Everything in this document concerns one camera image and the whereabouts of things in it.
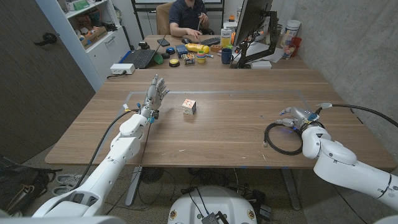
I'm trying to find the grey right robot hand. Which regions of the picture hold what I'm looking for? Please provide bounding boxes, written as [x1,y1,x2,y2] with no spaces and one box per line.
[275,106,321,130]

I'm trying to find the red plastic cup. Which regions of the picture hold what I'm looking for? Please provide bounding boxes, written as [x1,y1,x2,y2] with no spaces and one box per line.
[290,36,303,57]

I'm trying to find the dark blue mug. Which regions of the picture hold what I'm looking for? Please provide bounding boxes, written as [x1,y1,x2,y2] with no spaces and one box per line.
[220,47,234,65]

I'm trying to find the black laptop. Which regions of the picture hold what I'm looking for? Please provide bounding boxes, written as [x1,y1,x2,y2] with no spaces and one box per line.
[119,34,167,69]

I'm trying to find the white shoe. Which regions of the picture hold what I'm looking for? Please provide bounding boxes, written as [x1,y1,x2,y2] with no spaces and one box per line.
[55,173,85,187]

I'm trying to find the tan office chair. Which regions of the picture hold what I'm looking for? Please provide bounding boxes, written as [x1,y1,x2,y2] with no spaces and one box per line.
[155,2,175,35]

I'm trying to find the colourful stacking cups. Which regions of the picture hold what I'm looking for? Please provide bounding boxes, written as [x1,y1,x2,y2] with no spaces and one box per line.
[195,50,208,64]

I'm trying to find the cardboard box with toys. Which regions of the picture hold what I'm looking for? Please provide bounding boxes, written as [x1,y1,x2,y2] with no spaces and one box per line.
[80,26,108,50]

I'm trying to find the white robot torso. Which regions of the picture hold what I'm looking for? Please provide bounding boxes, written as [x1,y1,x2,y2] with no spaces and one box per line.
[167,185,258,224]

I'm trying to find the white wipes canister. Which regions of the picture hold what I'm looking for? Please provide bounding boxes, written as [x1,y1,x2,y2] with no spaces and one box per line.
[280,19,302,48]

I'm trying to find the black floor fan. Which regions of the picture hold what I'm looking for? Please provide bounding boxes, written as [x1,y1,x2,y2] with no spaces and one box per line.
[139,167,165,184]

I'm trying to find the white shelf cabinet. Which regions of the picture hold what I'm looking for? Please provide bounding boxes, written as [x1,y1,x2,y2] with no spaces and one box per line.
[35,0,131,93]

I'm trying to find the black monitor stand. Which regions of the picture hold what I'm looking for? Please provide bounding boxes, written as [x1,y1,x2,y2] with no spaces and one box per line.
[238,11,279,69]

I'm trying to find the white and yellow carton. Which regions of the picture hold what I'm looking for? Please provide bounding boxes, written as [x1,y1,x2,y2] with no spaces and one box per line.
[220,28,233,48]

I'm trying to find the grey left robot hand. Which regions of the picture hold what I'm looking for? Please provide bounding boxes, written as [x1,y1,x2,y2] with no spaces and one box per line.
[139,73,170,121]

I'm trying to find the person in dark shirt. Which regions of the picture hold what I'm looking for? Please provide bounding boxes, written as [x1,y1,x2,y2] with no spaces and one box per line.
[169,0,215,39]

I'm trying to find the black computer monitor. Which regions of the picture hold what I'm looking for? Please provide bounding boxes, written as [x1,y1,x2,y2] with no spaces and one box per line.
[233,0,274,47]

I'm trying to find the clear glass cup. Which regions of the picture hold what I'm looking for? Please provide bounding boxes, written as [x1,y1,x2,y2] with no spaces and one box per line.
[282,43,296,60]

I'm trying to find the yellow mustard bottle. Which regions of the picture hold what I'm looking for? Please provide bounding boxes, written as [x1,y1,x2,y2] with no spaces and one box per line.
[185,43,210,54]

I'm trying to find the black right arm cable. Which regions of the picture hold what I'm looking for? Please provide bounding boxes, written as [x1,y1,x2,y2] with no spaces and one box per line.
[314,102,398,128]

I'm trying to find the black bag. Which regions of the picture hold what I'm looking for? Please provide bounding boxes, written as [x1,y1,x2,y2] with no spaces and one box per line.
[0,155,63,215]

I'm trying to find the black coiled Ethernet cable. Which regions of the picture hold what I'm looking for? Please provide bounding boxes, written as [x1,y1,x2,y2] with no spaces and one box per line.
[263,121,304,156]

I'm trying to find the white power strip box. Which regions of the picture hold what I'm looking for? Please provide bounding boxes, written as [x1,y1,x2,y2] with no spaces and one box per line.
[109,63,136,75]

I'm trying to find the blue box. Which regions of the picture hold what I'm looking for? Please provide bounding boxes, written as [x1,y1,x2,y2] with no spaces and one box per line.
[175,44,189,58]

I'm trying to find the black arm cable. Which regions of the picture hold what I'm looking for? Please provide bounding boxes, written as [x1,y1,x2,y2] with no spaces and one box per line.
[73,107,141,190]
[314,102,398,128]

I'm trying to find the black keyboard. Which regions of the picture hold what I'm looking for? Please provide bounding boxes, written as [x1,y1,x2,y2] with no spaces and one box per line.
[198,36,222,47]

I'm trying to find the flat white box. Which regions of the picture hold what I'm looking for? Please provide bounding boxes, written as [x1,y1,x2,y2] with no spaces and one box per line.
[250,60,273,70]

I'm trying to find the black door handle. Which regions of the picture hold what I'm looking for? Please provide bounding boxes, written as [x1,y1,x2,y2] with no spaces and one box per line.
[34,32,58,47]

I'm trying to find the Rubik's cube with pale stickers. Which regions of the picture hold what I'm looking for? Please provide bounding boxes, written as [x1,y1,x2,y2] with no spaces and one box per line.
[182,98,197,116]

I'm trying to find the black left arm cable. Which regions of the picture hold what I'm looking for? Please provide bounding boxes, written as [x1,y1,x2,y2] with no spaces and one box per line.
[73,107,141,190]

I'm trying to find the grey table leg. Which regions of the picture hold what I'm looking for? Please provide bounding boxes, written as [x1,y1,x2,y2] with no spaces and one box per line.
[125,167,143,207]
[281,167,302,211]

